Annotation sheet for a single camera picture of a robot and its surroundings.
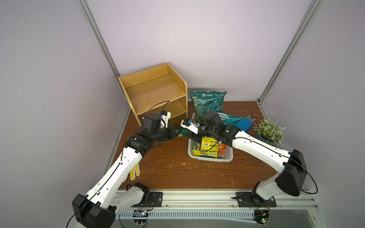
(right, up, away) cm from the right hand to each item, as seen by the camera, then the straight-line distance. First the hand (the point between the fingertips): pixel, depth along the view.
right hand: (186, 127), depth 73 cm
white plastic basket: (+25, -15, +9) cm, 31 cm away
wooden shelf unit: (-18, +21, +10) cm, 30 cm away
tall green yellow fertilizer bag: (+11, +15, +12) cm, 22 cm away
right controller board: (+38, -44, -4) cm, 59 cm away
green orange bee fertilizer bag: (+24, +4, +6) cm, 25 cm away
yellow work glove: (-31, -28, +10) cm, 43 cm away
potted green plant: (+48, -3, +6) cm, 48 cm away
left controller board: (-24, -47, -1) cm, 53 cm away
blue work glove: (+44, 0, +28) cm, 52 cm away
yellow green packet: (-1, -3, -1) cm, 3 cm away
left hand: (-1, -1, -4) cm, 4 cm away
